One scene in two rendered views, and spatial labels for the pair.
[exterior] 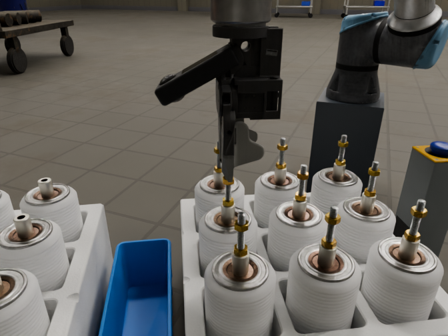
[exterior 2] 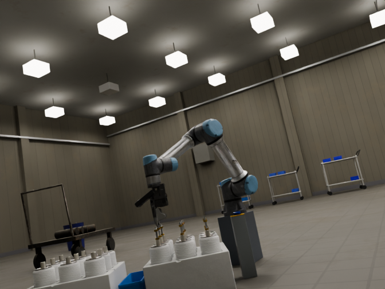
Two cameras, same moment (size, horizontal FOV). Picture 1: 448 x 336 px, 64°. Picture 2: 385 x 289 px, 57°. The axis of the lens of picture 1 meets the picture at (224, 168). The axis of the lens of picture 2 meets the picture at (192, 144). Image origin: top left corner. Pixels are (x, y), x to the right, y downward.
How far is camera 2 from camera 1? 1.39 m
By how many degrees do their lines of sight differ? 36
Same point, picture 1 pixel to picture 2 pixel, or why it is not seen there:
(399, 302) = (204, 248)
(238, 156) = (158, 218)
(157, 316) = not seen: outside the picture
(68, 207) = (112, 254)
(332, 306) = (183, 249)
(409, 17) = (234, 176)
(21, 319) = (100, 262)
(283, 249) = not seen: hidden behind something
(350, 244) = not seen: hidden behind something
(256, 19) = (155, 182)
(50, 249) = (107, 257)
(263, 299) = (162, 249)
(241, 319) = (157, 256)
